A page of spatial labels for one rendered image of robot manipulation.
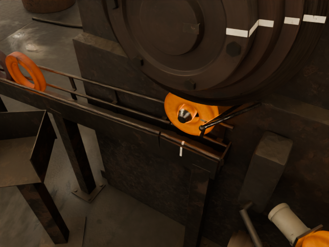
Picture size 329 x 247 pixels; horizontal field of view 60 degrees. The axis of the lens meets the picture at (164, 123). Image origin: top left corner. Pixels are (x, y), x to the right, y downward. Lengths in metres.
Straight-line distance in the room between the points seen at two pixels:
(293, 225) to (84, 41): 0.80
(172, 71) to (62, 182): 1.24
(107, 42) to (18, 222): 1.04
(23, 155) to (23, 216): 0.66
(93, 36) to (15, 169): 0.50
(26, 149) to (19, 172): 0.09
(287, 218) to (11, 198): 1.38
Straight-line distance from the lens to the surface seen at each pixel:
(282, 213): 0.79
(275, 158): 0.74
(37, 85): 1.22
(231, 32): 0.48
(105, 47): 0.96
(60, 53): 2.77
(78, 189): 1.64
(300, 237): 0.74
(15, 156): 1.07
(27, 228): 1.62
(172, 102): 0.78
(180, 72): 0.57
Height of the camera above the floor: 1.34
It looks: 45 degrees down
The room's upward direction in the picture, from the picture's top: straight up
